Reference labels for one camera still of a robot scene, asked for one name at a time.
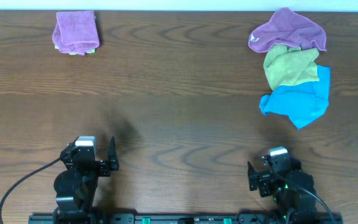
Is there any blue microfibre cloth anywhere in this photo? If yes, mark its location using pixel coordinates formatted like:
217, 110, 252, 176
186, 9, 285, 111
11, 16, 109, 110
259, 65, 331, 129

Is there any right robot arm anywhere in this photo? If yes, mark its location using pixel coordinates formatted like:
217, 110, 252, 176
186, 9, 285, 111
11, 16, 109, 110
247, 154, 316, 223

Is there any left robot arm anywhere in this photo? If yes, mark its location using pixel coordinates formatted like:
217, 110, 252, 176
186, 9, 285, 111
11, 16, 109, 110
52, 136, 119, 224

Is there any crumpled olive green cloth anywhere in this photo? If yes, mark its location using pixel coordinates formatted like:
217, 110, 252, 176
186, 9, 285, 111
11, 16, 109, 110
263, 45, 319, 91

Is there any folded green cloth underneath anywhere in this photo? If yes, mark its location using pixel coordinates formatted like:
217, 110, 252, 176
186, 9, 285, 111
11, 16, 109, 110
54, 45, 96, 55

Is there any folded purple cloth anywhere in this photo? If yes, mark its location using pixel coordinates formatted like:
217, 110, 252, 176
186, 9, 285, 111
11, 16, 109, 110
52, 11, 100, 54

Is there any crumpled purple cloth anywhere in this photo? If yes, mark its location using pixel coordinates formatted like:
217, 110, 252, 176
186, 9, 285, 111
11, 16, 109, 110
248, 7, 327, 53

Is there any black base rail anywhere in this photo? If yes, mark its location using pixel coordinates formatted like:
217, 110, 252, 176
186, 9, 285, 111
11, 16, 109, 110
28, 213, 332, 224

